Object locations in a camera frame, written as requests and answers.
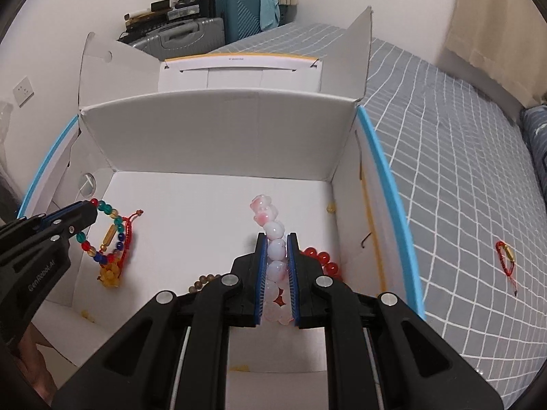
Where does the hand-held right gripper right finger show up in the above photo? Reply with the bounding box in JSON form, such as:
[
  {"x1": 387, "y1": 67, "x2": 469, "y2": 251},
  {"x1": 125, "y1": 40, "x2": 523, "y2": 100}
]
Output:
[{"x1": 286, "y1": 233, "x2": 505, "y2": 410}]

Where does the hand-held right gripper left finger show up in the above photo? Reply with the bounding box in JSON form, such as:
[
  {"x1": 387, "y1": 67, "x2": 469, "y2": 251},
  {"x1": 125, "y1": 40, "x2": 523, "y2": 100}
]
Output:
[{"x1": 57, "y1": 233, "x2": 270, "y2": 410}]

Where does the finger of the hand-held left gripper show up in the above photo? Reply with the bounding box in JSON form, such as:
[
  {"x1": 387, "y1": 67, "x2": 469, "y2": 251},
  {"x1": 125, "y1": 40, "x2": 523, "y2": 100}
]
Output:
[
  {"x1": 0, "y1": 200, "x2": 97, "y2": 244},
  {"x1": 0, "y1": 216, "x2": 99, "y2": 265}
]

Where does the red bead bracelet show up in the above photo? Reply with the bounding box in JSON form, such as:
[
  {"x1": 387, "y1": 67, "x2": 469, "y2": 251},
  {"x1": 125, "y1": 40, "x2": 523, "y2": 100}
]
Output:
[{"x1": 273, "y1": 247, "x2": 345, "y2": 308}]

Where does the pink white bead bracelet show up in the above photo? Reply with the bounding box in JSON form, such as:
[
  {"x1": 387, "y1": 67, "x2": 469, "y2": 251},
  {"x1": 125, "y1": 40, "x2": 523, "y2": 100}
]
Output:
[{"x1": 250, "y1": 194, "x2": 295, "y2": 325}]

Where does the multicolored glass bead bracelet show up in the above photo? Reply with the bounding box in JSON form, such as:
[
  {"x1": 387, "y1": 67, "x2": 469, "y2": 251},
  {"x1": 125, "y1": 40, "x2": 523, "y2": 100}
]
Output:
[{"x1": 76, "y1": 199, "x2": 129, "y2": 265}]

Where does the brown wooden bead bracelet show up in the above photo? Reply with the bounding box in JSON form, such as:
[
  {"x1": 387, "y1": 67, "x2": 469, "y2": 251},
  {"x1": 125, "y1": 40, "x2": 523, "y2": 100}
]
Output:
[{"x1": 188, "y1": 272, "x2": 223, "y2": 293}]

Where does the red string bracelet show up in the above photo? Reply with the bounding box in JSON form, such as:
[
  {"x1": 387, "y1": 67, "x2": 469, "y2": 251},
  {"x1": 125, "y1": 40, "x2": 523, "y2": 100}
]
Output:
[
  {"x1": 495, "y1": 240, "x2": 520, "y2": 297},
  {"x1": 100, "y1": 209, "x2": 145, "y2": 274}
]

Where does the yellow bead bracelet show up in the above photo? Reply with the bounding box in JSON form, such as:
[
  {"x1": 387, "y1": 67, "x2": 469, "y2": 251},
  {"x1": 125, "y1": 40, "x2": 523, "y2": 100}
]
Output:
[{"x1": 98, "y1": 265, "x2": 122, "y2": 290}]

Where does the blue and yellow cardboard box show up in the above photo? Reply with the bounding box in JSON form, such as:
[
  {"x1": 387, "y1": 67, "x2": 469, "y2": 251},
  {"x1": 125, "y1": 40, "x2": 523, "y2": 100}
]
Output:
[{"x1": 17, "y1": 6, "x2": 427, "y2": 372}]

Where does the person's left hand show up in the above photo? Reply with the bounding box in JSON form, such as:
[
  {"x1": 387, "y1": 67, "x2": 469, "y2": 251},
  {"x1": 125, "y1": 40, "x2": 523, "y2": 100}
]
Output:
[{"x1": 9, "y1": 322, "x2": 58, "y2": 406}]

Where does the grey suitcase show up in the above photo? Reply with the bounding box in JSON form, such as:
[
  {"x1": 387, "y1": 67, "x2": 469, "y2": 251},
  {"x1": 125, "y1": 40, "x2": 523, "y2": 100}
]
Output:
[{"x1": 117, "y1": 17, "x2": 227, "y2": 63}]

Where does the teal suitcase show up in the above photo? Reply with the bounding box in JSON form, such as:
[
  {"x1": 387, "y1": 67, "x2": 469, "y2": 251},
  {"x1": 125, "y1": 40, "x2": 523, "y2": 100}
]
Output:
[{"x1": 199, "y1": 0, "x2": 280, "y2": 47}]

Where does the wide beige curtain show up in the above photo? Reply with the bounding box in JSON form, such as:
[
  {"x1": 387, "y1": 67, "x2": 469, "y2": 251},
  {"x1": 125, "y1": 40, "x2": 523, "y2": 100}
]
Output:
[{"x1": 442, "y1": 0, "x2": 547, "y2": 109}]

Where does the white wall socket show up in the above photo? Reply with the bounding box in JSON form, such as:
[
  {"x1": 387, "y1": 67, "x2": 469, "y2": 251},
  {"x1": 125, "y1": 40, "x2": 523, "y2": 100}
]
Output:
[{"x1": 13, "y1": 76, "x2": 35, "y2": 107}]

